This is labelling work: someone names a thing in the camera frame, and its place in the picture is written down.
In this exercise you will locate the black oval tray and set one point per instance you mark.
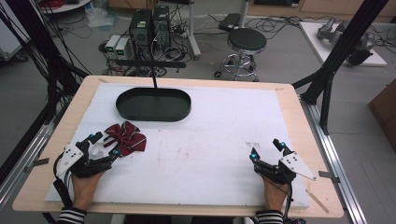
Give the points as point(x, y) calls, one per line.
point(152, 105)

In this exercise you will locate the person's left hand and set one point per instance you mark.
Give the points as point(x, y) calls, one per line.
point(84, 189)

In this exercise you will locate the grey robot part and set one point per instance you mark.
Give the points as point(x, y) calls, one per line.
point(345, 35)

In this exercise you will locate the white table leg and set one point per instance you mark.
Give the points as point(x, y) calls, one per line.
point(244, 12)
point(193, 34)

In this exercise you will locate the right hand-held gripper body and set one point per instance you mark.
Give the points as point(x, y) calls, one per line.
point(281, 171)

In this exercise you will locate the white floor board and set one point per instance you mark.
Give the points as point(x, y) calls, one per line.
point(317, 40)

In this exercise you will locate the black flat box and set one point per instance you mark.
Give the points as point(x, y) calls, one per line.
point(229, 21)

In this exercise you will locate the thin wooden stick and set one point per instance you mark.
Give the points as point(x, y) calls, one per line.
point(317, 201)

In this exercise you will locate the grey metal clamp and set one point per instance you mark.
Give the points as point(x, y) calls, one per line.
point(328, 175)
point(35, 163)

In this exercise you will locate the black computer tower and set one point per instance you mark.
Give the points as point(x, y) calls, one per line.
point(162, 26)
point(140, 31)

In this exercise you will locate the white round table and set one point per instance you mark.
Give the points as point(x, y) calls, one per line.
point(67, 5)

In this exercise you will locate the dark red striped bow tie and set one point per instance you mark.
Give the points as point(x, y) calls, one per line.
point(127, 138)

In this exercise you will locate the black round stool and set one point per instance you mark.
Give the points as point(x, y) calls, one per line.
point(246, 40)

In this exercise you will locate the aluminium rail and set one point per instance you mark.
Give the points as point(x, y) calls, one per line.
point(333, 161)
point(18, 174)

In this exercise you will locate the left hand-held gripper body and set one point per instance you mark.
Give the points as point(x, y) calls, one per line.
point(81, 163)

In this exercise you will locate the white foam mat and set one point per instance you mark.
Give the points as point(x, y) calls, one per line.
point(202, 155)

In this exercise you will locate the person's right hand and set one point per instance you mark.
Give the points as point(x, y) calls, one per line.
point(274, 194)

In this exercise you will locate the black T-shaped stand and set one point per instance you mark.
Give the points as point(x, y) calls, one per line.
point(151, 64)

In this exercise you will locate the clear plastic bag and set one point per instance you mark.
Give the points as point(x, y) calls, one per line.
point(99, 17)

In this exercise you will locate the white power supply box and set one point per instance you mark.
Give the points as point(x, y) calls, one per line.
point(123, 49)
point(112, 45)

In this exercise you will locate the black metal frame post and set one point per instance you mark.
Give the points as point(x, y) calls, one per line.
point(342, 46)
point(46, 53)

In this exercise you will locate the brown wooden cabinet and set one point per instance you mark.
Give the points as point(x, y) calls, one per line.
point(384, 112)

